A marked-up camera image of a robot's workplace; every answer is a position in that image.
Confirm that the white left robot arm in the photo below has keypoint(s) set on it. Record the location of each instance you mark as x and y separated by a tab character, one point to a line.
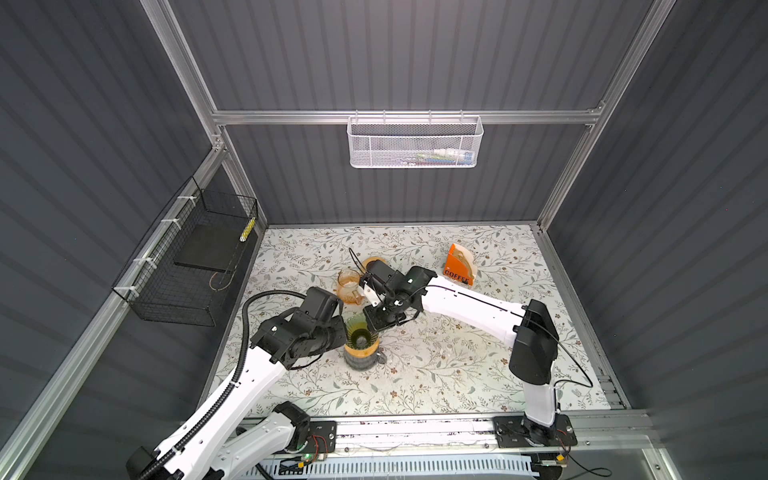
206	445

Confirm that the white wire basket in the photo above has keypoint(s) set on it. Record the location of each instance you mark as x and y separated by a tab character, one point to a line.
379	142

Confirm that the bamboo ring holder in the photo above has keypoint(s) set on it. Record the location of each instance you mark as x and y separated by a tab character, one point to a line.
368	261
361	351

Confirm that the black wire basket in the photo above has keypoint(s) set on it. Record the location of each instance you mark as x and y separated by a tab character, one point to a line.
157	290

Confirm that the black flat pad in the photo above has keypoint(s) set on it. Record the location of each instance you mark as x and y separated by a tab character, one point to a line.
210	248

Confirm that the yellow marker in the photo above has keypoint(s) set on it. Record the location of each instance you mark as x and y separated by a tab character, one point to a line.
247	230

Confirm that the orange glass carafe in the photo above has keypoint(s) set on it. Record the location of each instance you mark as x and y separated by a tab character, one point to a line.
348	289

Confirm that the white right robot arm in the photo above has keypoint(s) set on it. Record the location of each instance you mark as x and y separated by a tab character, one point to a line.
527	330

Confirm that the orange coffee filter pack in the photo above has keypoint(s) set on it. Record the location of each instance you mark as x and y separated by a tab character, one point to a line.
459	265

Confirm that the white slotted cable duct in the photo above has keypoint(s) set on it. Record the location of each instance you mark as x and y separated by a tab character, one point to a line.
408	467

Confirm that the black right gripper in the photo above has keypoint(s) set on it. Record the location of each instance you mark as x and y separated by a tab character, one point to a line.
373	322

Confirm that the items in white basket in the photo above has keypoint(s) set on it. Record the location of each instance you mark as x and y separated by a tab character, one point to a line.
448	156

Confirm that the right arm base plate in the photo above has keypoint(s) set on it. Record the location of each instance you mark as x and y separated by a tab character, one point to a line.
517	431

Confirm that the grey glass carafe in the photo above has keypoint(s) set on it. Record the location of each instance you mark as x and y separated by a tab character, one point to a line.
364	363

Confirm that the green glass dripper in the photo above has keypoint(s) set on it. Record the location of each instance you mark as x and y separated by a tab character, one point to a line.
358	325

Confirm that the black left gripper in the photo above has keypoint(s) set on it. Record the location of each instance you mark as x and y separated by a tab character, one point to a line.
338	324

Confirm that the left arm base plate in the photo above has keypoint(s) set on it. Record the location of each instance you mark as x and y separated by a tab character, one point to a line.
320	438

